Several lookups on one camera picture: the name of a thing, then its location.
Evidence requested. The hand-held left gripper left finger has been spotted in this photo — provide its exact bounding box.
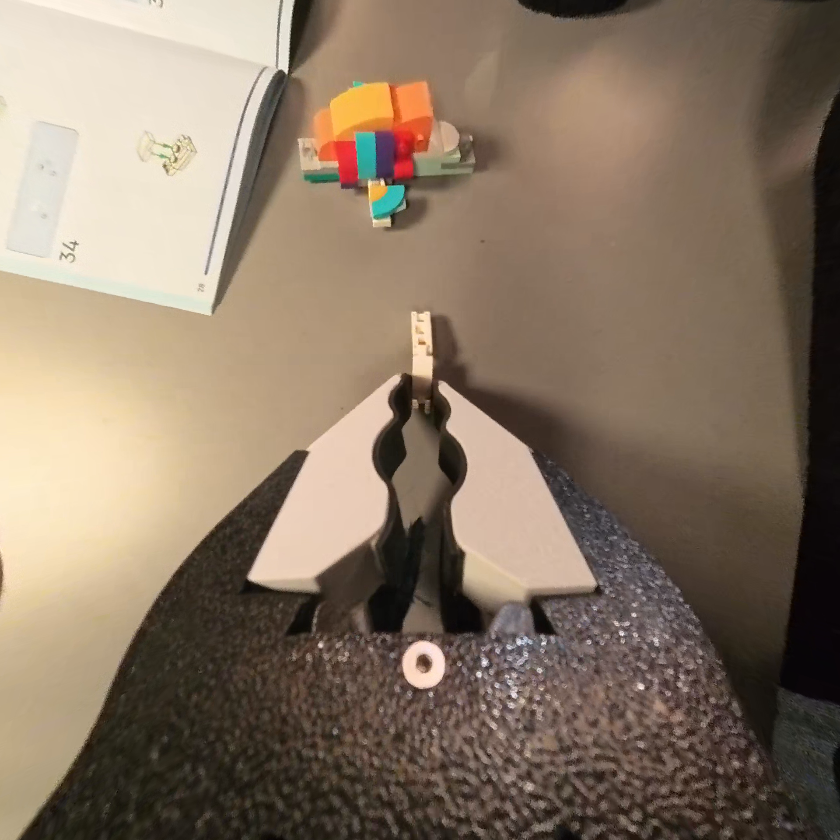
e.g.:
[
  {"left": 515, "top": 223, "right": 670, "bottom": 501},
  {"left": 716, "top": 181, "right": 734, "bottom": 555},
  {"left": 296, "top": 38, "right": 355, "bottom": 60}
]
[{"left": 248, "top": 373, "right": 422, "bottom": 635}]

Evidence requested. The blue-grey cloth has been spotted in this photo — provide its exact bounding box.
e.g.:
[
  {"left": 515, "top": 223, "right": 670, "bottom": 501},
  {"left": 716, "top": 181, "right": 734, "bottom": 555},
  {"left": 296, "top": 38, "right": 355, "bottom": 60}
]
[{"left": 773, "top": 682, "right": 840, "bottom": 840}]

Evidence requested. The lego instruction booklet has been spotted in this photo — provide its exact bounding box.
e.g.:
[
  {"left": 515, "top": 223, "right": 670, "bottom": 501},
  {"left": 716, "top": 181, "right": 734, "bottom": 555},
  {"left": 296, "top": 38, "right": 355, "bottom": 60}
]
[{"left": 0, "top": 0, "right": 298, "bottom": 317}]

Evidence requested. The colourful lego model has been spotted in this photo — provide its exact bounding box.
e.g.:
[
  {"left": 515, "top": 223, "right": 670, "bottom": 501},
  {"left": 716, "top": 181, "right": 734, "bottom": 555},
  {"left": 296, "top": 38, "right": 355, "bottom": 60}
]
[{"left": 297, "top": 79, "right": 477, "bottom": 231}]

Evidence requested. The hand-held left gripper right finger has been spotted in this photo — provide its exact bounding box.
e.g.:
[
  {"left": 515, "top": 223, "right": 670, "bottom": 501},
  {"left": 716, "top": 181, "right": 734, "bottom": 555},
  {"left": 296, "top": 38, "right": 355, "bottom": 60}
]
[{"left": 425, "top": 379, "right": 599, "bottom": 632}]

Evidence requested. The cream lego hinge piece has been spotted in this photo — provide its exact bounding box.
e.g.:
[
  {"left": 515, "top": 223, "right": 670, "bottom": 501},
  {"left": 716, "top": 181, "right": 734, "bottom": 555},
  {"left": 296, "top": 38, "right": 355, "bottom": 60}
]
[{"left": 408, "top": 311, "right": 438, "bottom": 416}]

